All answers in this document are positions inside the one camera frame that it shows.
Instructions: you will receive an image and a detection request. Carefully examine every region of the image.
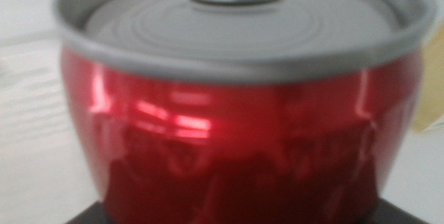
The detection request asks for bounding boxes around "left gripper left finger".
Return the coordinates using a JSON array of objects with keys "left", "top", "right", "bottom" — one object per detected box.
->
[{"left": 65, "top": 200, "right": 114, "bottom": 224}]

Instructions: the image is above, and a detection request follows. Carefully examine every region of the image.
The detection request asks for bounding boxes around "red cola can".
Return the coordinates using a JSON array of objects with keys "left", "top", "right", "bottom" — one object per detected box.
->
[{"left": 51, "top": 0, "right": 438, "bottom": 224}]

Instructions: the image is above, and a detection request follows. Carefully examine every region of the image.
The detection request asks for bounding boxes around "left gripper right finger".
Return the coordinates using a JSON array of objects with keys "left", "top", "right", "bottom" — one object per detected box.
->
[{"left": 363, "top": 198, "right": 432, "bottom": 224}]

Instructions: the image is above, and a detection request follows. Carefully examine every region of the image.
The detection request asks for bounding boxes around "yellow tea bottle green label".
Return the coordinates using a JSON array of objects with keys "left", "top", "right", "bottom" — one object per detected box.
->
[{"left": 410, "top": 21, "right": 444, "bottom": 134}]

